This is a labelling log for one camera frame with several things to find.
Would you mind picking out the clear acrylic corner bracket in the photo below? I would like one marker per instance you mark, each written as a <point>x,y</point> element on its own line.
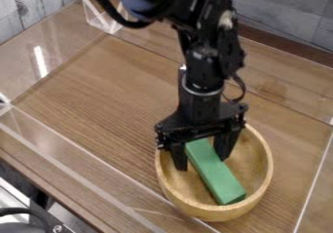
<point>99,19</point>

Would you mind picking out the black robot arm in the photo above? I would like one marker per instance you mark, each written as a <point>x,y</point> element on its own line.
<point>207,26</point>

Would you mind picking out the green rectangular block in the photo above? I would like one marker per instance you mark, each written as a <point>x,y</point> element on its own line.
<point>217,177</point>

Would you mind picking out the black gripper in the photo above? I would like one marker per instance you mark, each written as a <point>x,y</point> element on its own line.
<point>201,116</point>

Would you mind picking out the light wooden bowl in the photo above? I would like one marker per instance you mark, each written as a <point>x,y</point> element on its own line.
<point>251,164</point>

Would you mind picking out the black metal mount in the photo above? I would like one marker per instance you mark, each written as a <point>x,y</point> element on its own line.
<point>47,220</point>

